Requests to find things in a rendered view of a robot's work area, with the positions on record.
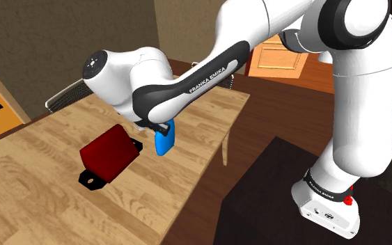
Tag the light wooden table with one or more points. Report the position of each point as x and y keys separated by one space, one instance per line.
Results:
x=46 y=210

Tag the blue bottle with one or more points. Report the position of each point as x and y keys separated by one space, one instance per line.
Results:
x=164 y=144

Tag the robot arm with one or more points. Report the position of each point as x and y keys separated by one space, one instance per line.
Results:
x=362 y=112

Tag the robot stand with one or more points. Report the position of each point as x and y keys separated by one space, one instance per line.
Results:
x=267 y=203

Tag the orange panelled door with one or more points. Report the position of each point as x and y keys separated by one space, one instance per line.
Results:
x=277 y=57

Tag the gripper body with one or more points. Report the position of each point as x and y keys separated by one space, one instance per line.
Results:
x=160 y=129

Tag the red box with black brackets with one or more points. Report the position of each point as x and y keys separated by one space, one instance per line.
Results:
x=109 y=154

